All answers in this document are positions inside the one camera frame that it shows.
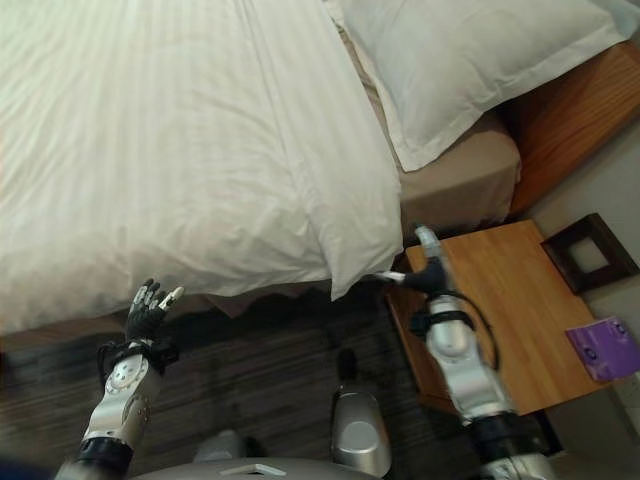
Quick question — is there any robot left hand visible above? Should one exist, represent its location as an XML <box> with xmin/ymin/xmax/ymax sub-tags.
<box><xmin>125</xmin><ymin>278</ymin><xmax>184</xmax><ymax>343</ymax></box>

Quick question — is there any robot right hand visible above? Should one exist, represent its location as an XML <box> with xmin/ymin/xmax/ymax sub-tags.
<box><xmin>375</xmin><ymin>224</ymin><xmax>451</xmax><ymax>292</ymax></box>

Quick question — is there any beige fitted bed sheet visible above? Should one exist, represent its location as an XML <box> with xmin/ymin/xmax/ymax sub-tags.
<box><xmin>337</xmin><ymin>19</ymin><xmax>523</xmax><ymax>236</ymax></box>

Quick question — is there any wooden nightstand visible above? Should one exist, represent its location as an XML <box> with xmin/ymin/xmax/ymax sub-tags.
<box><xmin>384</xmin><ymin>219</ymin><xmax>612</xmax><ymax>417</ymax></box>

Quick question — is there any robot dark foot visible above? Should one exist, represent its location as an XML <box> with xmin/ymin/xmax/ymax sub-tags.
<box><xmin>335</xmin><ymin>348</ymin><xmax>358</xmax><ymax>381</ymax></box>

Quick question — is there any dark square tray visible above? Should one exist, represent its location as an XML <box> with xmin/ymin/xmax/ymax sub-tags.
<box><xmin>541</xmin><ymin>213</ymin><xmax>640</xmax><ymax>295</ymax></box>

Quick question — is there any robot silver leg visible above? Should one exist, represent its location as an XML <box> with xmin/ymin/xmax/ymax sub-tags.
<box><xmin>331</xmin><ymin>377</ymin><xmax>394</xmax><ymax>469</ymax></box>

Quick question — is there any white striped duvet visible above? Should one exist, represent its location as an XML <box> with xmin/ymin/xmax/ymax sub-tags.
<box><xmin>0</xmin><ymin>0</ymin><xmax>404</xmax><ymax>333</ymax></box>

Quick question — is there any purple tissue box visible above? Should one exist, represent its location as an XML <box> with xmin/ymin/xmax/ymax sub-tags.
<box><xmin>565</xmin><ymin>316</ymin><xmax>640</xmax><ymax>383</ymax></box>

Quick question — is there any white pillow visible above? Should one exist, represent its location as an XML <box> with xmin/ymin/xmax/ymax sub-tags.
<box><xmin>327</xmin><ymin>0</ymin><xmax>632</xmax><ymax>173</ymax></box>

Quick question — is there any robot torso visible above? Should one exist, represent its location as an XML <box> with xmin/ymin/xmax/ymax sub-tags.
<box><xmin>130</xmin><ymin>430</ymin><xmax>485</xmax><ymax>480</ymax></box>

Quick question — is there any wooden headboard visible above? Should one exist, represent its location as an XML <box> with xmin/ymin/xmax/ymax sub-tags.
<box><xmin>503</xmin><ymin>38</ymin><xmax>640</xmax><ymax>215</ymax></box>

